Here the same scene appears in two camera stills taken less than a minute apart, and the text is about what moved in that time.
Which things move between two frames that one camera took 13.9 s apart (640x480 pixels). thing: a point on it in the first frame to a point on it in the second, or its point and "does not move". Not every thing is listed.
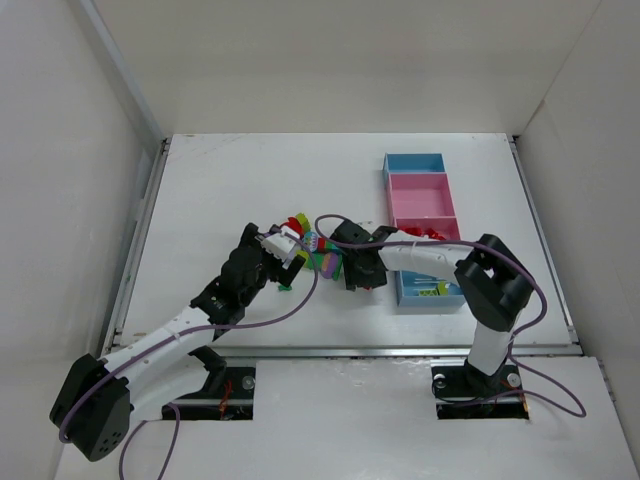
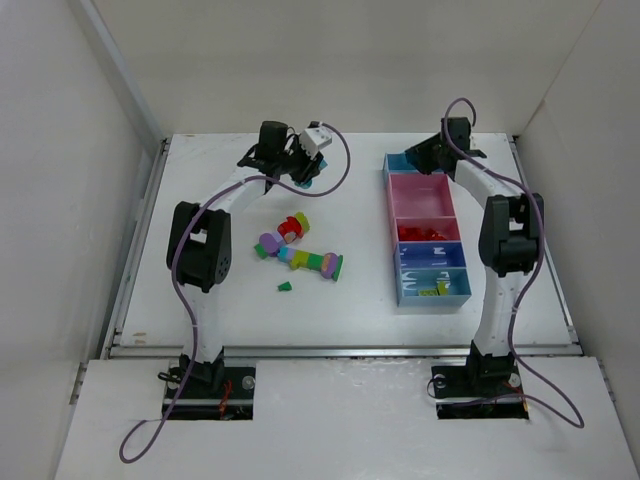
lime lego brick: (442, 288) does not move
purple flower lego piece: (329, 264) does not move
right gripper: (357, 270) to (422, 156)
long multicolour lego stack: (313, 261) does not move
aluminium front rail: (386, 353) does not move
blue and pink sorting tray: (419, 198) does not move
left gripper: (279, 265) to (307, 167)
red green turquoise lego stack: (327, 246) to (307, 184)
